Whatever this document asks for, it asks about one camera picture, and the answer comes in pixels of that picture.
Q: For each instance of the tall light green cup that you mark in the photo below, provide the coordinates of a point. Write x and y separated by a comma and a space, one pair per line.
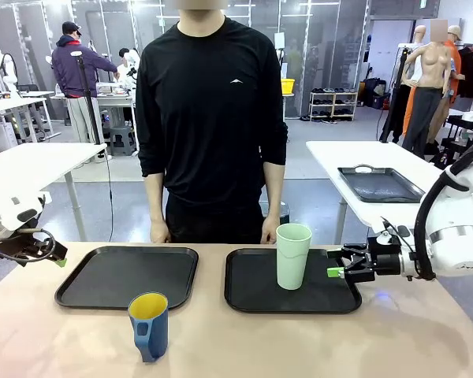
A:
293, 260

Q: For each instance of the person's right forearm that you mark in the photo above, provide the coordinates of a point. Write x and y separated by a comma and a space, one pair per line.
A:
156, 199

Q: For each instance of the white shoe rack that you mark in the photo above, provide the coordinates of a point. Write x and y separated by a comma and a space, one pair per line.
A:
334, 104

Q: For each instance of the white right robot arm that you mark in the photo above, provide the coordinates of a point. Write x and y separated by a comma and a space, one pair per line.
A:
461, 236

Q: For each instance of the black tripod stand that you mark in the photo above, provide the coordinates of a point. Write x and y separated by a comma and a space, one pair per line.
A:
90, 106

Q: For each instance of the white background desk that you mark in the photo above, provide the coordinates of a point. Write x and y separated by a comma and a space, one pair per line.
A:
12, 106

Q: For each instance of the black plastic tray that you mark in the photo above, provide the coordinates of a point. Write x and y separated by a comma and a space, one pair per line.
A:
126, 275
256, 291

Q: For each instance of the person's left forearm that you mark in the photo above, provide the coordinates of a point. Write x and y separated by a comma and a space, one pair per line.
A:
274, 191

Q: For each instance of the black utility cart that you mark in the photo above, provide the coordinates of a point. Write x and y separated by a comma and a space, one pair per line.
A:
455, 138

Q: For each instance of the white mannequin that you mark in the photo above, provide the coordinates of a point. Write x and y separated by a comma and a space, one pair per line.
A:
419, 43

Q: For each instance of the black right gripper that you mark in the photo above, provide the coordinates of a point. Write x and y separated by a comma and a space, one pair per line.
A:
384, 258

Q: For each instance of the figure in orange clothes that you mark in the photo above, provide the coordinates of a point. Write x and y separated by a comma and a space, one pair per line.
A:
454, 59

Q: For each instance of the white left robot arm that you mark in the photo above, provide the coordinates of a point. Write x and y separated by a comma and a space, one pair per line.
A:
12, 204

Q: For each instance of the blue mug yellow inside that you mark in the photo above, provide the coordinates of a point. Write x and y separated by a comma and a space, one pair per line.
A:
151, 334

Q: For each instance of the beige mannequin with dark trousers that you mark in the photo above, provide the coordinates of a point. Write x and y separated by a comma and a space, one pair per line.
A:
429, 78

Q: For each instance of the man in purple jacket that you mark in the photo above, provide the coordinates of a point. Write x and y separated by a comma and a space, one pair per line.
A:
75, 75

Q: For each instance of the yellow plastic bin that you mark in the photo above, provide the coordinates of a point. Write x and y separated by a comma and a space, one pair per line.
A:
287, 86

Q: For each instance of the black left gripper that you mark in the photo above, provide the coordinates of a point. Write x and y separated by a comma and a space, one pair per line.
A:
17, 246

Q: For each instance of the person's left hand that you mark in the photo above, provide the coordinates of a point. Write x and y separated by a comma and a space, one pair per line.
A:
270, 232

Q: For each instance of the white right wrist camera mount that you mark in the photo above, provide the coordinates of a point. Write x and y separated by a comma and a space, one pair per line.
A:
394, 231

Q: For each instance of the person's right hand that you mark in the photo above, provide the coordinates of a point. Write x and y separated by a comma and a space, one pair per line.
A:
159, 233

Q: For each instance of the small white lid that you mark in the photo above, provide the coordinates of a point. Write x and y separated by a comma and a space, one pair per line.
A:
364, 169

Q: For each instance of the person in black shirt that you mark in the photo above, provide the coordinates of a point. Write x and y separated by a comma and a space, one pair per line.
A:
211, 118

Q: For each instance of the grey step stool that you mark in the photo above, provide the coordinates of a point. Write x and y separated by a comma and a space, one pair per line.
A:
120, 138

